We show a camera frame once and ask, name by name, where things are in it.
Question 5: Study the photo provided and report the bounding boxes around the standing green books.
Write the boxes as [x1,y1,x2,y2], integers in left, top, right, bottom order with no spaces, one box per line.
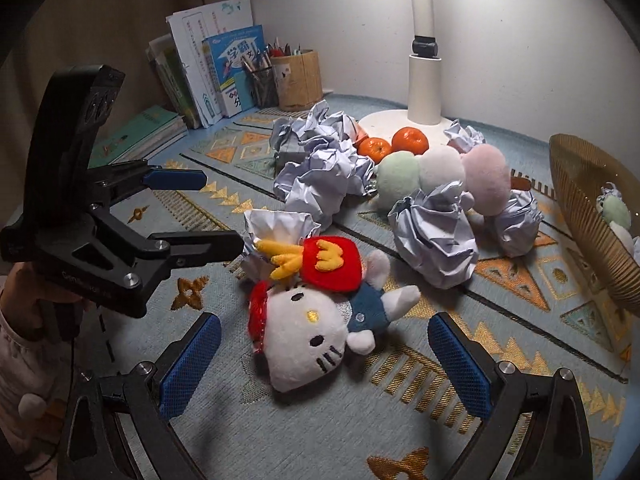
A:
[146,34,201,128]

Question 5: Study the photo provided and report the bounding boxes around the person's left forearm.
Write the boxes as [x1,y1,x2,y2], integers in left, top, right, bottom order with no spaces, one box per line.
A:
[0,305,86,478]

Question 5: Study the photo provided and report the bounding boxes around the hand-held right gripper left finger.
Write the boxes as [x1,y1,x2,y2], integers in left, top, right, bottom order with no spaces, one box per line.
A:
[57,311,223,480]

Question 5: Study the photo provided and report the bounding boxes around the bamboo pen holder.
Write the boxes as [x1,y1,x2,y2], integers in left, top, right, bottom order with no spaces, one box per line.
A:
[270,49,325,112]

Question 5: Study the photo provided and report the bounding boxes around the white paper ball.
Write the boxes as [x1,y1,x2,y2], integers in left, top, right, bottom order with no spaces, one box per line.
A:
[243,208,322,281]

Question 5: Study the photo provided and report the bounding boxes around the heap of crumpled paper balls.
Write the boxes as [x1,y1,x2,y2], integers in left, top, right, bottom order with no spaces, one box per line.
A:
[270,100,623,291]

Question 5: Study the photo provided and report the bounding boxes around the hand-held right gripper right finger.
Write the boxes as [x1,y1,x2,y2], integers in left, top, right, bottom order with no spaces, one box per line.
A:
[427,312,608,480]

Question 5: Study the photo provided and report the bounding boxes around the white desk lamp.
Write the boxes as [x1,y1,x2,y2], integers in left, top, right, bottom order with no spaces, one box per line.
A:
[357,0,463,148]

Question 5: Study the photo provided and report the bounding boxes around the gold wire basket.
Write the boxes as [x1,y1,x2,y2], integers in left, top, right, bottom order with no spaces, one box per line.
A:
[548,132,640,318]

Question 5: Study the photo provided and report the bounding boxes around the person's left hand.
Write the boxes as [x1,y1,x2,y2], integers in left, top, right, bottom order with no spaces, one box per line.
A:
[0,260,96,313]

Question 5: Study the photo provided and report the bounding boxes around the flat stack of green books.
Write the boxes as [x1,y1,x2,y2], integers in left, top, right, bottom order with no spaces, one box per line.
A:
[90,105,188,168]

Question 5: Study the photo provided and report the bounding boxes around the blue workbook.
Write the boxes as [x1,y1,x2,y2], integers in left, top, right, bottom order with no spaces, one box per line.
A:
[202,25,266,118]

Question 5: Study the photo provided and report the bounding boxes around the tangerine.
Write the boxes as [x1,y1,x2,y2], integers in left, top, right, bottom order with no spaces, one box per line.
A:
[357,137,392,163]
[391,126,430,155]

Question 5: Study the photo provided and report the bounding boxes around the bunch of pens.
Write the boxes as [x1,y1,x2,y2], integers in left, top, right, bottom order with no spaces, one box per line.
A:
[265,37,307,59]

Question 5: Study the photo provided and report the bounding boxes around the pastel dango plush toy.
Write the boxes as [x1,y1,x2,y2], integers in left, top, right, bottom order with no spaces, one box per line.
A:
[597,192,637,256]
[375,143,533,216]

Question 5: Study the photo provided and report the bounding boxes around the white cat plush toy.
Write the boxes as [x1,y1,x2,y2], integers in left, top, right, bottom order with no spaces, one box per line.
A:
[248,237,422,393]

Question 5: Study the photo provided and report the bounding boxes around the black mesh pencil cup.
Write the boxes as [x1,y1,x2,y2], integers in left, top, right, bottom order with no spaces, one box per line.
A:
[248,66,280,109]

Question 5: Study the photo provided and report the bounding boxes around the patterned table mat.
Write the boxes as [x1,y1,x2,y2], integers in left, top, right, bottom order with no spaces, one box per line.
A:
[0,92,640,480]

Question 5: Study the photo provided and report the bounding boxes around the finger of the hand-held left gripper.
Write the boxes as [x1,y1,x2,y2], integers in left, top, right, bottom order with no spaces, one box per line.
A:
[85,159,208,206]
[34,205,247,319]

